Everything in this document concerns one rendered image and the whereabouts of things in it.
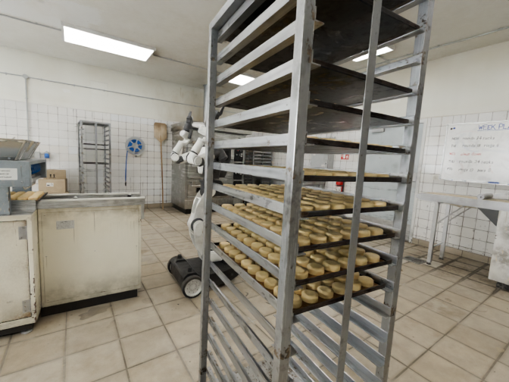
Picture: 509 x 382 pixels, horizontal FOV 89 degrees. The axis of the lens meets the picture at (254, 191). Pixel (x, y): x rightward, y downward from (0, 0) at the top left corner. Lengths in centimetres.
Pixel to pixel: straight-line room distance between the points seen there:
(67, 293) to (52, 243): 42
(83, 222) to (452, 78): 510
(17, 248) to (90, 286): 61
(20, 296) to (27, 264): 22
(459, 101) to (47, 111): 708
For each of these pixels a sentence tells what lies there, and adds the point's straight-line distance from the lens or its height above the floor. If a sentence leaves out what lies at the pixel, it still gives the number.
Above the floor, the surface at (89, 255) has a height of 44.
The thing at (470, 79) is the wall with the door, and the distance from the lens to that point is 512.
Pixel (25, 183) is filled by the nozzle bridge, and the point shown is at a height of 104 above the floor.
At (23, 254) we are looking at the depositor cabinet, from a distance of 231.
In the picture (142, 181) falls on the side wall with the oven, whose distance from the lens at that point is 660.
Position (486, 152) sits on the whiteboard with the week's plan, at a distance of 486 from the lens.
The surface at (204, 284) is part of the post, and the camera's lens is 129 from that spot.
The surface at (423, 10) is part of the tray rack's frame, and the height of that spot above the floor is 173.
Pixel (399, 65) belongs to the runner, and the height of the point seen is 159.
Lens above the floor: 126
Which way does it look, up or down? 7 degrees down
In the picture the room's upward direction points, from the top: 3 degrees clockwise
